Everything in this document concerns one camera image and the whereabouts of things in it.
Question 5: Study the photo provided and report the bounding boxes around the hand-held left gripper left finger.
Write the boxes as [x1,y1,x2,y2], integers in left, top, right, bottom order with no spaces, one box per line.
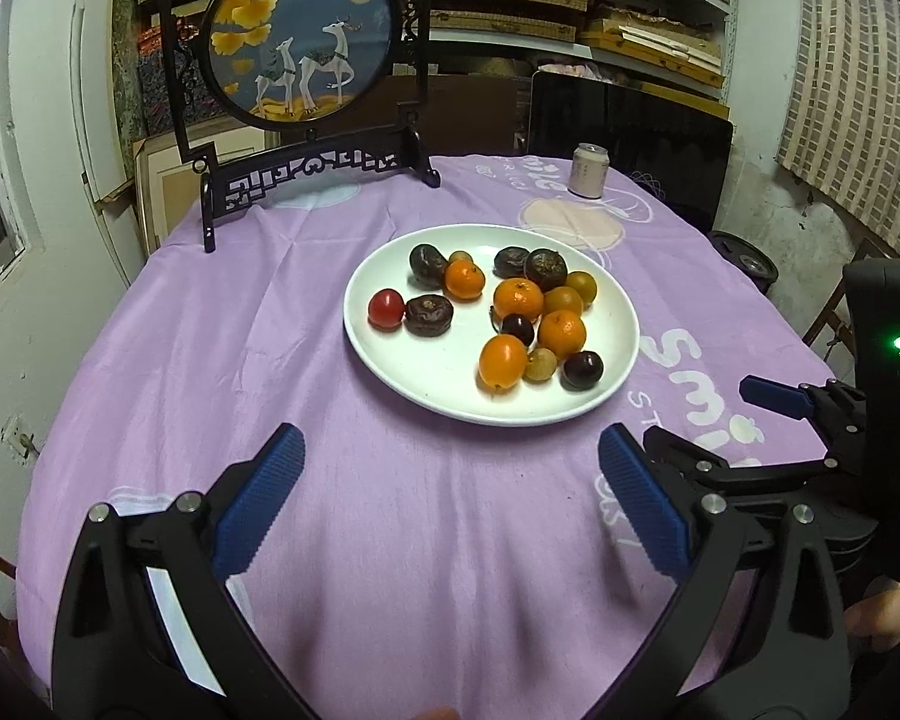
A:
[51,424,323,720]

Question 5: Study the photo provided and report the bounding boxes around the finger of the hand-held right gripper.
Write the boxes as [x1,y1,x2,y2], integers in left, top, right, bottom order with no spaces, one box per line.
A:
[643,427,863,500]
[740,375,867,462]

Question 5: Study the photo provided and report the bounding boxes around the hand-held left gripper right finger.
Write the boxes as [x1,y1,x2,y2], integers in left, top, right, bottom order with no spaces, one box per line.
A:
[598,424,852,720]

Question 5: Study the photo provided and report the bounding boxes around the oblong orange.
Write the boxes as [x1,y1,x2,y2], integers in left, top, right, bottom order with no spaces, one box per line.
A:
[478,335,529,392]

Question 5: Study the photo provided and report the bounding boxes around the white oval plate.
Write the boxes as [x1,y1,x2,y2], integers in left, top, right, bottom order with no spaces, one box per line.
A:
[343,223,641,427]

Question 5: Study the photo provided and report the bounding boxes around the red cherry tomato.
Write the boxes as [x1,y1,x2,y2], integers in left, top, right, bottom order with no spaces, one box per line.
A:
[367,289,406,331]

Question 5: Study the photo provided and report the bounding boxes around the person's right hand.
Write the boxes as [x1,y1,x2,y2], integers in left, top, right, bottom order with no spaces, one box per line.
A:
[844,581,900,650]

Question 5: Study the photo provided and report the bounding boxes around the purple printed blanket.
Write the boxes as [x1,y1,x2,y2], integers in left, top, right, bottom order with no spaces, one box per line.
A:
[15,154,856,720]

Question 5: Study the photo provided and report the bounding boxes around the small orange with green stem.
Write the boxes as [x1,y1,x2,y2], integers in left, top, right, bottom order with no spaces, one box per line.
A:
[493,278,545,321]

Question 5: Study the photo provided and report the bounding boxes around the black flat panel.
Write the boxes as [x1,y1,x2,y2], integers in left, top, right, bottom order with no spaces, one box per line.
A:
[529,71,734,233]

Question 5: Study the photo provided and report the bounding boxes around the pale pink drink can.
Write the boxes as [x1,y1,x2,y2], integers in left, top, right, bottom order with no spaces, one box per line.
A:
[568,142,609,200]

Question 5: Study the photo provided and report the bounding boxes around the checked curtain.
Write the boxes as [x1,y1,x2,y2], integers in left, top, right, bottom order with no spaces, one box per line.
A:
[776,0,900,263]

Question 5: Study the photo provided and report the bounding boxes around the round deer painting screen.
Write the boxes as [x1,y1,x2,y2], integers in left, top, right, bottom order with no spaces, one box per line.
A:
[157,0,443,254]

